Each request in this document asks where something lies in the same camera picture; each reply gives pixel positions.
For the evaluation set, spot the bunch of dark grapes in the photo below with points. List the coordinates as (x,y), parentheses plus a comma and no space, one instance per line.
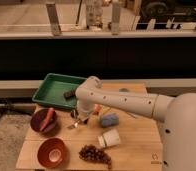
(91,153)

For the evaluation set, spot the orange carrot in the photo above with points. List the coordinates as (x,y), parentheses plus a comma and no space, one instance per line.
(48,118)

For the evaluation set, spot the yellow wooden utensil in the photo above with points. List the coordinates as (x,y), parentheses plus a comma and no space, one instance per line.
(104,112)

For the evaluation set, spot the small metal cup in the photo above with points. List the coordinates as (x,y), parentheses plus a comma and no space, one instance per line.
(74,113)

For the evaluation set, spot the blue sponge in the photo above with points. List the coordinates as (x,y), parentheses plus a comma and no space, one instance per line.
(109,120)

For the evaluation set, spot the light blue cloth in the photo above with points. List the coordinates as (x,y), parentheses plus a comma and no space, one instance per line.
(129,113)

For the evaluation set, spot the green plastic tray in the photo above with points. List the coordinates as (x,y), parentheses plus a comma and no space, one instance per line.
(51,91)

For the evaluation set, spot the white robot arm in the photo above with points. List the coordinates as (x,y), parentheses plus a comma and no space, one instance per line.
(178,115)

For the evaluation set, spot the orange fruit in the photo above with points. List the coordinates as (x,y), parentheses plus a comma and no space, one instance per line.
(97,109)

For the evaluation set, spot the dark brown block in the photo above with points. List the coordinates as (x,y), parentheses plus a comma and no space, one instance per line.
(69,94)

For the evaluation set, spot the purple bowl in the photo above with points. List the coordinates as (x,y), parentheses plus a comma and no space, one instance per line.
(38,119)

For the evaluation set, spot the orange-brown bowl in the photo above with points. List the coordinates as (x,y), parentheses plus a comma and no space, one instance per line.
(52,153)

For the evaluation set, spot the white cup lying sideways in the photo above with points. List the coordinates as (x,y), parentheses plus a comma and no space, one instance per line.
(109,139)

